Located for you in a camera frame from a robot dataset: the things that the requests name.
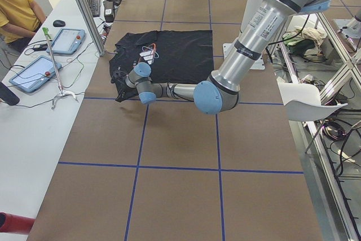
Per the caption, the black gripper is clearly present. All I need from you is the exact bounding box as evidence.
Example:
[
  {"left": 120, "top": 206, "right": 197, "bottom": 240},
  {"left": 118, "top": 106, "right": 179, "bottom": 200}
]
[{"left": 111, "top": 67, "right": 130, "bottom": 100}]

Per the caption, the black printed t-shirt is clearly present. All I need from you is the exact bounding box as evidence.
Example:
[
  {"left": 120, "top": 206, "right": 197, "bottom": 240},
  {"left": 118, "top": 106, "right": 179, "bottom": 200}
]
[{"left": 109, "top": 30, "right": 214, "bottom": 98}]

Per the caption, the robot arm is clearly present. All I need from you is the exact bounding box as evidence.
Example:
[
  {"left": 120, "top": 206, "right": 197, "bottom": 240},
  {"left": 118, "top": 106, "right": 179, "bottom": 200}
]
[{"left": 113, "top": 0, "right": 331, "bottom": 115}]

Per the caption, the pile of clothes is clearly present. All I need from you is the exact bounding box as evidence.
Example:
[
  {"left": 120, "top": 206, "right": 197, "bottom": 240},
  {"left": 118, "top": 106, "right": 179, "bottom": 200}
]
[{"left": 283, "top": 26, "right": 327, "bottom": 56}]

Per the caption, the metal reacher grabber tool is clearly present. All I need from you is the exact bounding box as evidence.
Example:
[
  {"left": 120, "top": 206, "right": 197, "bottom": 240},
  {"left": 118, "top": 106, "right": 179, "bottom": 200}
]
[{"left": 42, "top": 27, "right": 78, "bottom": 109}]

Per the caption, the far teach pendant tablet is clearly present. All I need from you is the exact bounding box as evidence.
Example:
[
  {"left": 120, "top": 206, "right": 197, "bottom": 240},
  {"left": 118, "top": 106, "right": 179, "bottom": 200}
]
[{"left": 50, "top": 28, "right": 85, "bottom": 55}]

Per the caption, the teach pendant tablet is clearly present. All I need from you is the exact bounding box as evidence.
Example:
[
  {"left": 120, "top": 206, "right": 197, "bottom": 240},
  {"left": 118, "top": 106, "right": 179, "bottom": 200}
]
[
  {"left": 9, "top": 56, "right": 55, "bottom": 93},
  {"left": 50, "top": 28, "right": 85, "bottom": 55}
]

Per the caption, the black keyboard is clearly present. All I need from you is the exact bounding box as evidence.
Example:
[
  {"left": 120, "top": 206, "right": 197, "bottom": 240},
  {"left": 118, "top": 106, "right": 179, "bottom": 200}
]
[{"left": 86, "top": 0, "right": 100, "bottom": 17}]

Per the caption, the black computer mouse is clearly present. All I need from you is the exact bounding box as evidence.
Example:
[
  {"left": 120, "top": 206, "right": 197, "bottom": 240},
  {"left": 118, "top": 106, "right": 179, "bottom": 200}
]
[{"left": 53, "top": 20, "right": 66, "bottom": 27}]

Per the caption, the near teach pendant tablet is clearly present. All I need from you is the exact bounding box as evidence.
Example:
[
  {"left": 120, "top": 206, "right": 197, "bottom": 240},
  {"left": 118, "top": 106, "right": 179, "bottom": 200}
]
[{"left": 9, "top": 56, "right": 55, "bottom": 93}]

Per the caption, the person in yellow shirt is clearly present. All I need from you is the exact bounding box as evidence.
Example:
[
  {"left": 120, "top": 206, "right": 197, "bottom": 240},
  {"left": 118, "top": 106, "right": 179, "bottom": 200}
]
[{"left": 1, "top": 0, "right": 46, "bottom": 52}]

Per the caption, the red cylinder object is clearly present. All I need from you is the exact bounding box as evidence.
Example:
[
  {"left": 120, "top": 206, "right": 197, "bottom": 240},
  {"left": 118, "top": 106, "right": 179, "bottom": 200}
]
[{"left": 1, "top": 212, "right": 35, "bottom": 235}]

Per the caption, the white chair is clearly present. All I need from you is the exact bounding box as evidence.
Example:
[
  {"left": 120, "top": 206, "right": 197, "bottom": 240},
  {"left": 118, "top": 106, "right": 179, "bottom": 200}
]
[{"left": 278, "top": 82, "right": 347, "bottom": 121}]

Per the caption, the aluminium frame post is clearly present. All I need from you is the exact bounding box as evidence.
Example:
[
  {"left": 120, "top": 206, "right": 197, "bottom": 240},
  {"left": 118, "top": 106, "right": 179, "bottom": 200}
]
[{"left": 76, "top": 0, "right": 105, "bottom": 56}]

